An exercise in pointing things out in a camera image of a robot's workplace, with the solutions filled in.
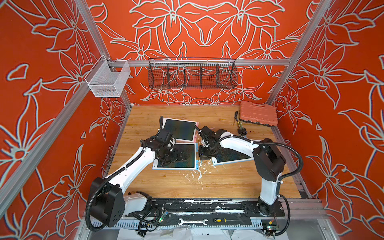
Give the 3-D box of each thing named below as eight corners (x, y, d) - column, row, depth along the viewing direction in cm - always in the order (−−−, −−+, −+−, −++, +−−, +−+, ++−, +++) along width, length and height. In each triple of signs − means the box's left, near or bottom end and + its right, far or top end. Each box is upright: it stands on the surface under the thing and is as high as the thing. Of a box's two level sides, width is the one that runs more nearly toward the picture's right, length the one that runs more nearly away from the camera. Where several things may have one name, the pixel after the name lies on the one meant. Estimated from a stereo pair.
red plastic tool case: (239, 121, 110) (241, 117, 106) (240, 104, 122) (241, 100, 118) (274, 128, 106) (278, 123, 102) (272, 110, 118) (275, 105, 114)
